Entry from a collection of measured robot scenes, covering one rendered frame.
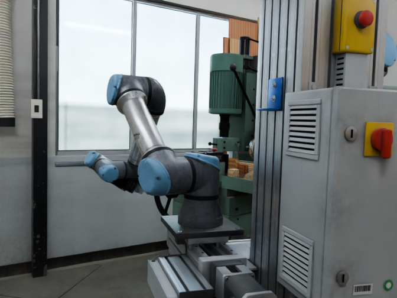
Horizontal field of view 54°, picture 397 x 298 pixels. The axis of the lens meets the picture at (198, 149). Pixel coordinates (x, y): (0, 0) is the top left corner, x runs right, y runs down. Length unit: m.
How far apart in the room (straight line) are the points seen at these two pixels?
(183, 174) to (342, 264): 0.55
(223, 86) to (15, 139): 1.61
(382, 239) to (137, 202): 2.63
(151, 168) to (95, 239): 2.16
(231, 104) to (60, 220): 1.71
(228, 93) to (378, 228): 1.29
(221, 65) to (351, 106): 1.28
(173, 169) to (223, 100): 0.89
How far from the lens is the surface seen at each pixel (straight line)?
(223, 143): 2.04
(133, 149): 1.67
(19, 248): 3.16
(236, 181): 1.82
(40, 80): 2.97
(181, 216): 1.29
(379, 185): 0.88
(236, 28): 3.79
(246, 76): 2.12
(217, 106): 2.02
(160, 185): 1.16
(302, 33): 1.02
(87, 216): 3.21
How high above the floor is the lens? 1.16
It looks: 4 degrees down
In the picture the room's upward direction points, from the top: 2 degrees clockwise
